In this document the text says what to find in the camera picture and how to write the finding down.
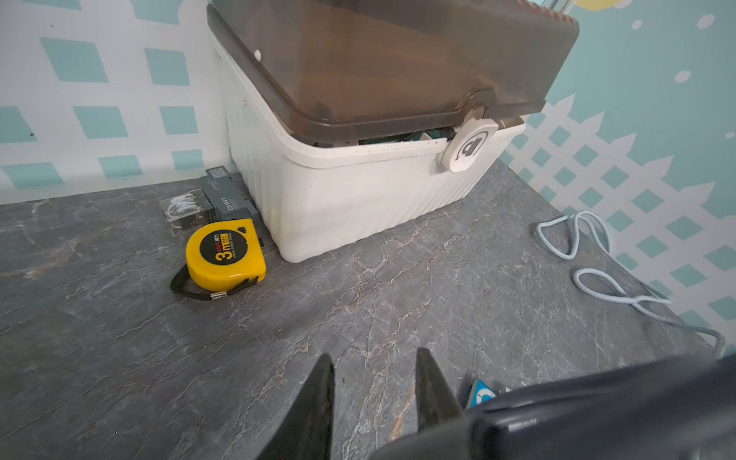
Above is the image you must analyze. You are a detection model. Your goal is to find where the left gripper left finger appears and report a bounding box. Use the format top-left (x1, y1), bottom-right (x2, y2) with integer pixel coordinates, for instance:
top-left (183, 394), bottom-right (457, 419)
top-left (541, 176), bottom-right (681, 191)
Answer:
top-left (257, 354), bottom-right (335, 460)

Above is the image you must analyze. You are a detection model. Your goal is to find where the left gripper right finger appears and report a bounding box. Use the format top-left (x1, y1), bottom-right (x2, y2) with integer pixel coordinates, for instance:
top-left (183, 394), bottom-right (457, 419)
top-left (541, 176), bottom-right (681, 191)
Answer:
top-left (415, 348), bottom-right (463, 431)

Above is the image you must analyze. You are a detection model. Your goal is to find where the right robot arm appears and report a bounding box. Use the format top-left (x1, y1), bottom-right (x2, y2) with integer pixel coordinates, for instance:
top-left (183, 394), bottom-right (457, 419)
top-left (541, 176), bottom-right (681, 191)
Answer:
top-left (371, 356), bottom-right (735, 459)

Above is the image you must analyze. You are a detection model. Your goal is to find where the blue mp3 player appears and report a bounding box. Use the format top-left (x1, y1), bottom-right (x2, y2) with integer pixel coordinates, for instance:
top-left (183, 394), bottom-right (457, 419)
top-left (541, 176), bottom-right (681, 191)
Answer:
top-left (466, 379), bottom-right (499, 409)

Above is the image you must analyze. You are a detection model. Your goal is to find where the yellow tape measure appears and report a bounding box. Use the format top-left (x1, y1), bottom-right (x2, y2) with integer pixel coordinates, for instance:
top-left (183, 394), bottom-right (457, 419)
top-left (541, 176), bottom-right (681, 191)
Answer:
top-left (170, 218), bottom-right (266, 301)

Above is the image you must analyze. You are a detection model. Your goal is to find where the black relay module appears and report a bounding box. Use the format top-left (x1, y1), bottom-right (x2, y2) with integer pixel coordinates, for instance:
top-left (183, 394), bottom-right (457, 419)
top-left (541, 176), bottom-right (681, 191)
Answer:
top-left (199, 166), bottom-right (257, 222)

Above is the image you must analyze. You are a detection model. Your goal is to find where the clear plastic small box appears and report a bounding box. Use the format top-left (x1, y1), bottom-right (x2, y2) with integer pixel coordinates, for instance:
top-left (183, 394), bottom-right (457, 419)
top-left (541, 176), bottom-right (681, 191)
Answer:
top-left (158, 189), bottom-right (214, 237)

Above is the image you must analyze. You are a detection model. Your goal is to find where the white toolbox brown lid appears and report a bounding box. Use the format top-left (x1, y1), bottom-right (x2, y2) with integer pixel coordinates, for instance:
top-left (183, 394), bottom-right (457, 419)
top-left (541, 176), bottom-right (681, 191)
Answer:
top-left (206, 1), bottom-right (580, 263)

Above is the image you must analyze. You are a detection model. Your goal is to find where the white power strip cord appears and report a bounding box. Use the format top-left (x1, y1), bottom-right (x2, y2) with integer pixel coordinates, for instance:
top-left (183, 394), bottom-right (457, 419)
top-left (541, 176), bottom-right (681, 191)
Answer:
top-left (534, 210), bottom-right (726, 358)

